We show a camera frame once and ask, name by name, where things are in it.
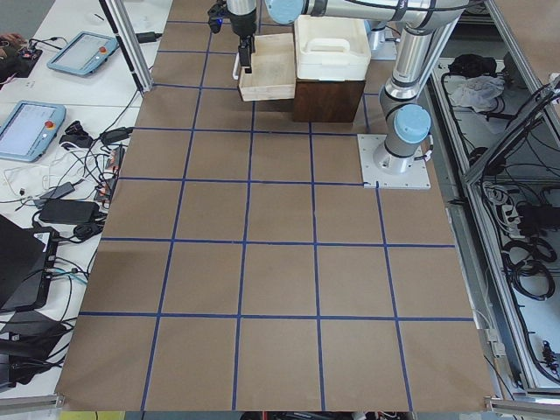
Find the black laptop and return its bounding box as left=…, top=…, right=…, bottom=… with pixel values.
left=1, top=216, right=60, bottom=312

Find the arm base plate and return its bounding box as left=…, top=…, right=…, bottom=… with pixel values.
left=357, top=134, right=431, bottom=190

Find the black power adapter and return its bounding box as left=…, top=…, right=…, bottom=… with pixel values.
left=38, top=199, right=100, bottom=225

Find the white crumpled cloth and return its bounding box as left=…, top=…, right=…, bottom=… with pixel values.
left=450, top=75, right=505, bottom=112

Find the lower blue teach pendant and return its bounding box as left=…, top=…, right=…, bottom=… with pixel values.
left=1, top=101, right=67, bottom=163

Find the white plastic tray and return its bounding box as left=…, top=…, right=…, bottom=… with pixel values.
left=294, top=15, right=371, bottom=81

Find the aluminium frame post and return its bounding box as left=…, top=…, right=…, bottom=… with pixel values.
left=99, top=0, right=153, bottom=95

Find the dark wooden cabinet box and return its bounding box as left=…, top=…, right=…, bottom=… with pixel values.
left=292, top=79, right=366, bottom=123

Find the upper blue teach pendant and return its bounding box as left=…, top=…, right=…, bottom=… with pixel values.
left=47, top=31, right=119, bottom=77

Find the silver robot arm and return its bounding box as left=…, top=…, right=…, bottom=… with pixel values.
left=266, top=1, right=471, bottom=174

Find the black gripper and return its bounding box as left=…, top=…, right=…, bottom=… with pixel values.
left=226, top=0, right=256, bottom=74

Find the small black power brick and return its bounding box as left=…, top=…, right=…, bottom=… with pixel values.
left=136, top=31, right=162, bottom=44

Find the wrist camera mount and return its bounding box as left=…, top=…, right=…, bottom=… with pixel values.
left=207, top=0, right=228, bottom=34

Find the wooden drawer with white handle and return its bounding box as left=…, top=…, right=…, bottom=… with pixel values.
left=232, top=33, right=296, bottom=102

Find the blue teach pendant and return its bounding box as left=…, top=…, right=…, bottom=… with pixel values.
left=1, top=101, right=67, bottom=163
left=47, top=31, right=119, bottom=77

